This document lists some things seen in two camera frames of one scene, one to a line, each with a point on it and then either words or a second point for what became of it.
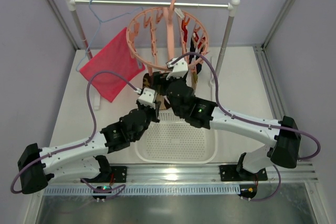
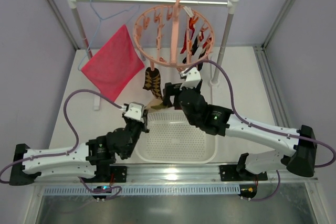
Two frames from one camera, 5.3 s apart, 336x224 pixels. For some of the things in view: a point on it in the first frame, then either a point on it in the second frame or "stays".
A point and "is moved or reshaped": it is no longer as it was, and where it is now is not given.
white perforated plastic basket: [172, 140] stays
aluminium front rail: [198, 179] stays
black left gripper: [154, 112] to [143, 123]
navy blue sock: [194, 50] to [195, 46]
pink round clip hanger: [155, 35] is moved or reshaped
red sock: [185, 30] to [192, 31]
